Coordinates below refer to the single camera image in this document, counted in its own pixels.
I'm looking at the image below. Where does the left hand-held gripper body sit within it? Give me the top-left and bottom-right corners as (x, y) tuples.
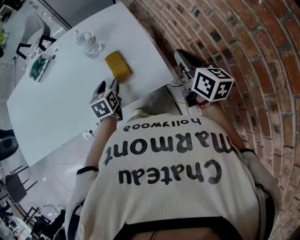
(89, 90), (124, 121)

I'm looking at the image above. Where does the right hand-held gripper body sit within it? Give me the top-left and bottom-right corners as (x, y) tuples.
(180, 67), (235, 107)

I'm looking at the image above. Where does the yellow sponge block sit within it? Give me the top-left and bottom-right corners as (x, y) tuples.
(105, 51), (134, 83)

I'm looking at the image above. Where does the person's right forearm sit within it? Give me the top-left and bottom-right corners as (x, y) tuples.
(201, 103), (247, 150)

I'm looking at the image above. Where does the person's left forearm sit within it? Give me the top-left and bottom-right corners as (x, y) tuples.
(84, 116), (118, 169)

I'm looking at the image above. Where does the person's white shoe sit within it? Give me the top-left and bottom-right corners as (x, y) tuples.
(130, 108), (150, 120)

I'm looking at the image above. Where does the white desk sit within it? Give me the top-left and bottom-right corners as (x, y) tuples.
(6, 1), (173, 167)

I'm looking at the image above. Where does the pale grey armchair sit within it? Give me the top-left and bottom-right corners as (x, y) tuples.
(23, 13), (51, 45)

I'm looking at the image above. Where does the white printed shirt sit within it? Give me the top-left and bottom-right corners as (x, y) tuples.
(64, 113), (282, 240)

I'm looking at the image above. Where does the green cloth table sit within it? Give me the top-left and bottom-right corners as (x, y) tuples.
(0, 28), (8, 47)

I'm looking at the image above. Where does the dark grey chair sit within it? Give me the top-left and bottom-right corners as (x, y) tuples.
(5, 165), (38, 204)

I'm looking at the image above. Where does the yellow cable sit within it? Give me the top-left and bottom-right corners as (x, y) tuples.
(165, 85), (179, 105)

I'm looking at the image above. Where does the black frame patterned chair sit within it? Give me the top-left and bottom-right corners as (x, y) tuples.
(16, 35), (58, 65)

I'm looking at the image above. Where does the white floor cable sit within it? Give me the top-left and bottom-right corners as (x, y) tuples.
(55, 135), (94, 195)

